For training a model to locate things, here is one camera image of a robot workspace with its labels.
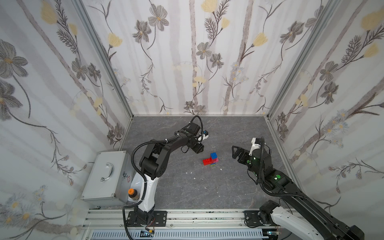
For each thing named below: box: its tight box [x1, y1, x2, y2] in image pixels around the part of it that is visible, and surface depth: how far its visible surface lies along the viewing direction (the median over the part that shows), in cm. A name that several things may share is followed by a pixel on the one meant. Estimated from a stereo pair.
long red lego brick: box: [203, 156, 212, 166], surface depth 91 cm
